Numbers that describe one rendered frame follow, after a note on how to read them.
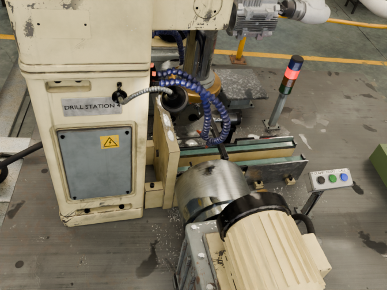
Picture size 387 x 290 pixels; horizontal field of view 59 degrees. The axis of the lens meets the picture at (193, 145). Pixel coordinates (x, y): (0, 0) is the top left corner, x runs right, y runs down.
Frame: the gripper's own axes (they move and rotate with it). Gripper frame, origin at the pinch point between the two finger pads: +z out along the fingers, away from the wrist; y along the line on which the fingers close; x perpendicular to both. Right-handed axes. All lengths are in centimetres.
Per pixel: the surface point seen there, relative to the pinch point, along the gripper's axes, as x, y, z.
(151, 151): 54, 42, 44
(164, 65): 27.3, 15.7, 38.6
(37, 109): 10, 70, 85
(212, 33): -10, 56, 39
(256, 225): 8, 109, 38
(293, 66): 16.4, 23.9, -18.7
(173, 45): 23.9, 2.8, 32.8
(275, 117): 47, 23, -24
